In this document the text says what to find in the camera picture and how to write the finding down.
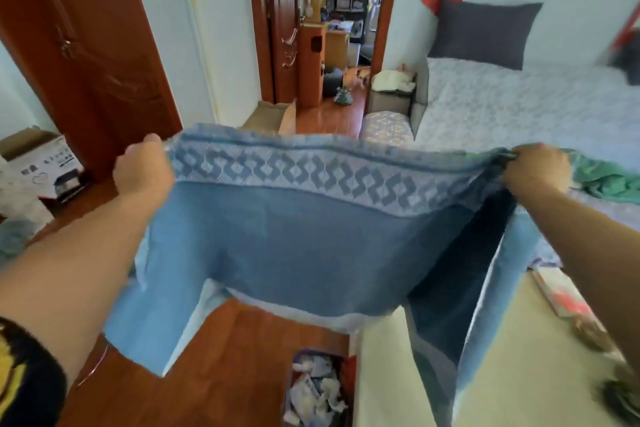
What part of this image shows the person's right hand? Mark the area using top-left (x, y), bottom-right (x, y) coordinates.
top-left (501, 143), bottom-right (573, 200)

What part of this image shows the person's left hand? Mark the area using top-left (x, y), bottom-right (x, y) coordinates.
top-left (112, 133), bottom-right (176, 202)

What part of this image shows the white red tissue pack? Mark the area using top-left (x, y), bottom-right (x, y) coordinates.
top-left (531, 266), bottom-right (593, 320)

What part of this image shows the blue patterned cloth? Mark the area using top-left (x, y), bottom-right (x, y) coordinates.
top-left (102, 122), bottom-right (543, 427)

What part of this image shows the person's left forearm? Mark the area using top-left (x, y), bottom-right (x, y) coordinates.
top-left (0, 191), bottom-right (161, 388)

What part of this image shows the person's right forearm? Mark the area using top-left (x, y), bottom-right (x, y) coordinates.
top-left (519, 186), bottom-right (640, 378)

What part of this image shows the person's black shirt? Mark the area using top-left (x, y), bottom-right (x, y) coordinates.
top-left (0, 316), bottom-right (69, 427)

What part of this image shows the green blanket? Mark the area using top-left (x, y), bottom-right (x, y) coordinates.
top-left (465, 149), bottom-right (640, 205)

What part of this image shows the purple quilted sofa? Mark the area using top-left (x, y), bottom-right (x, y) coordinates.
top-left (359, 57), bottom-right (640, 268)

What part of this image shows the white printed appliance box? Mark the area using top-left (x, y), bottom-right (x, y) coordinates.
top-left (0, 126), bottom-right (91, 202)

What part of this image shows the olive brown perforated box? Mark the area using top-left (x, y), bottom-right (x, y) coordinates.
top-left (239, 100), bottom-right (297, 136)

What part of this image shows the dark brown wooden door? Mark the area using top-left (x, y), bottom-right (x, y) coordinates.
top-left (0, 0), bottom-right (183, 182)

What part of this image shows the grey pillow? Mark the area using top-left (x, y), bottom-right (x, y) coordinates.
top-left (428, 0), bottom-right (545, 71)
top-left (612, 33), bottom-right (640, 87)

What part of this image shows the grey side stool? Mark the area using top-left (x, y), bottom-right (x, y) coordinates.
top-left (367, 89), bottom-right (413, 116)

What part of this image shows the red gold knot decoration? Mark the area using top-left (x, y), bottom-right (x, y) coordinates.
top-left (612, 1), bottom-right (640, 50)

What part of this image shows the orange brown wooden cabinet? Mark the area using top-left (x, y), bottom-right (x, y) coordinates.
top-left (298, 23), bottom-right (327, 109)

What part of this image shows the cream marble table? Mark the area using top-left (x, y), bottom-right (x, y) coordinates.
top-left (352, 269), bottom-right (640, 427)

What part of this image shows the dark round basket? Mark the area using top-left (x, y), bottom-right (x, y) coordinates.
top-left (322, 66), bottom-right (346, 97)

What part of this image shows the brown panelled inner door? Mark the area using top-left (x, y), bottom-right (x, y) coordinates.
top-left (262, 0), bottom-right (301, 105)

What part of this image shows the light wooden desk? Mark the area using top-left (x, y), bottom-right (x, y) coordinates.
top-left (325, 29), bottom-right (351, 70)

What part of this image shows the golden figurine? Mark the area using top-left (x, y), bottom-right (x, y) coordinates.
top-left (305, 0), bottom-right (329, 25)

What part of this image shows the grey open canister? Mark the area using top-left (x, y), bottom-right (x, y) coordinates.
top-left (599, 364), bottom-right (640, 422)

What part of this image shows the small bin with lavender bag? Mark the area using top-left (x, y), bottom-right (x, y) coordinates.
top-left (282, 349), bottom-right (353, 427)

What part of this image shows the metal wire leg table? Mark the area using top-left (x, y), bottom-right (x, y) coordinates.
top-left (75, 341), bottom-right (111, 388)

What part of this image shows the red brown doorway frame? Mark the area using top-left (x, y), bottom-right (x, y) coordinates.
top-left (245, 0), bottom-right (406, 105)

